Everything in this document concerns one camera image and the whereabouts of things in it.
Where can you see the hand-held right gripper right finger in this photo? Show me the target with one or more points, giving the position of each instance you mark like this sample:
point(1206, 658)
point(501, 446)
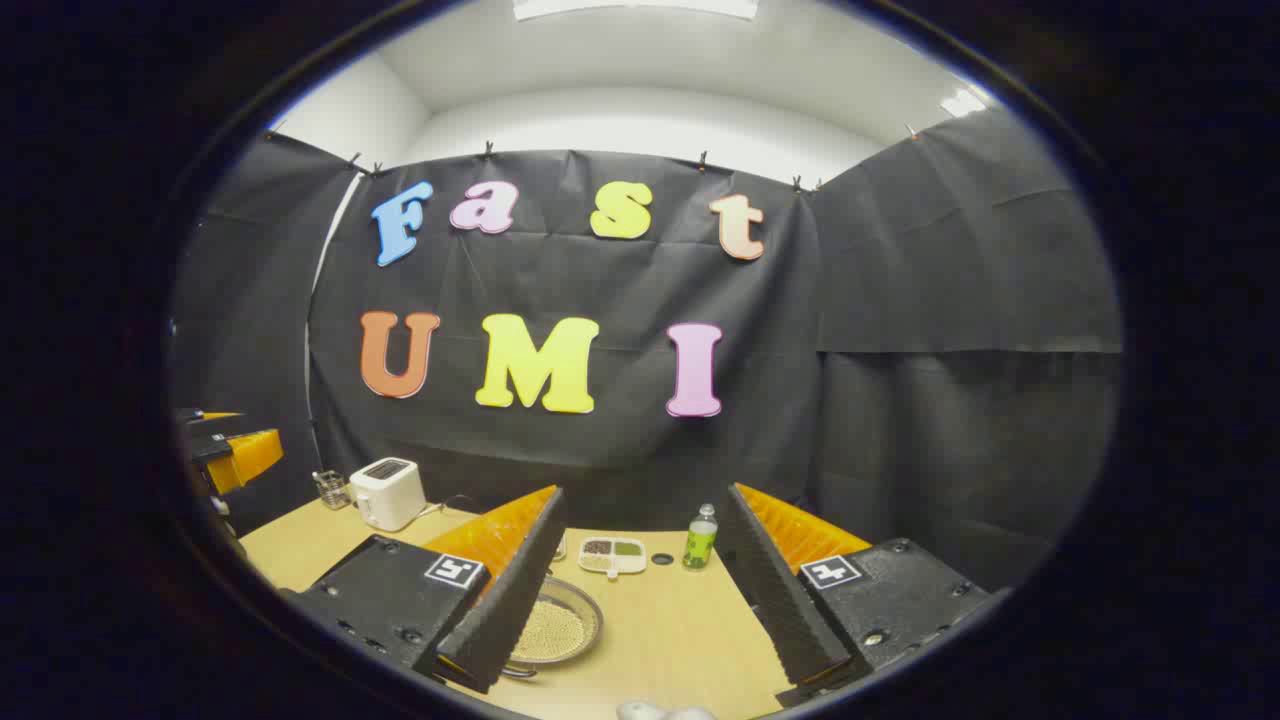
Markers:
point(780, 600)

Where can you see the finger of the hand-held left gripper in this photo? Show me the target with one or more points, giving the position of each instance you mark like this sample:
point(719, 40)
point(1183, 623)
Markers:
point(215, 415)
point(250, 460)

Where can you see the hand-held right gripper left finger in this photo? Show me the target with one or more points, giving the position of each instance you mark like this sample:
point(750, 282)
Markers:
point(510, 600)

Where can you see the pile of yellow soybeans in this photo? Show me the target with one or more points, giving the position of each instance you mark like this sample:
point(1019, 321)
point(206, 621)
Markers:
point(550, 632)

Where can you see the pale green sandwich plate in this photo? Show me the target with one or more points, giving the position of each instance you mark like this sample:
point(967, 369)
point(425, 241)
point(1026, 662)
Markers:
point(560, 548)

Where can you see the green drink bottle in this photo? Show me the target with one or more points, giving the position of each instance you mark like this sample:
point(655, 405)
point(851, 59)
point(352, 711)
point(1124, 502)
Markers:
point(700, 545)

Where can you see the white divided dish of beans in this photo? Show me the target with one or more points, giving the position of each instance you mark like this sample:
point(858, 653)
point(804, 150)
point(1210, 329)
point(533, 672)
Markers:
point(612, 555)

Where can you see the white toaster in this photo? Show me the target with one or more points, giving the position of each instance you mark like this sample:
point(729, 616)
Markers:
point(385, 495)

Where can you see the small ceiling light panel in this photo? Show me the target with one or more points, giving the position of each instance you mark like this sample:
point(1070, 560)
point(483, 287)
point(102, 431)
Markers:
point(962, 103)

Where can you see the long ceiling light panel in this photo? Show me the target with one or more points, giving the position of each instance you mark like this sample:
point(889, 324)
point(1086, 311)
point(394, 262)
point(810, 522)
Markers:
point(635, 8)

